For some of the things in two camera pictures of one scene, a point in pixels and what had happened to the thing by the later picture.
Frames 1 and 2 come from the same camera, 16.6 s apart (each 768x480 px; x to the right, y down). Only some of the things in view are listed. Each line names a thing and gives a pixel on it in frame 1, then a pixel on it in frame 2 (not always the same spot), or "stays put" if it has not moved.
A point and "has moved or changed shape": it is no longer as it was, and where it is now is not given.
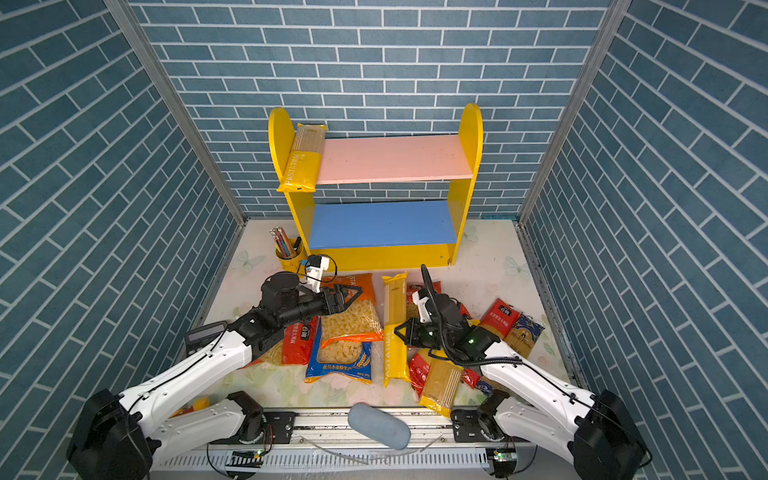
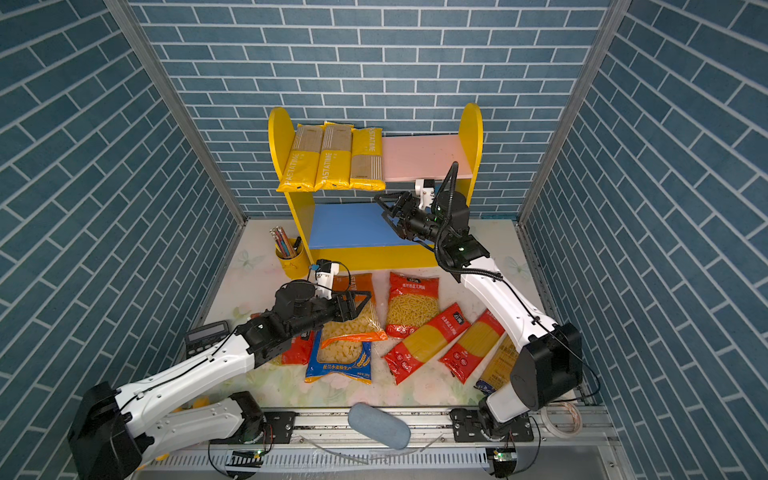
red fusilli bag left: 297,347 stays put
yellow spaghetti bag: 305,161 stays put
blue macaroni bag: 345,356 stays put
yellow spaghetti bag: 396,357 -> 336,157
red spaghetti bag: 418,367 has moved or changed shape
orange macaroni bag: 357,323 stays put
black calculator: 202,335 stays put
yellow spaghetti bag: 442,382 -> 367,159
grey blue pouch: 379,425 stays put
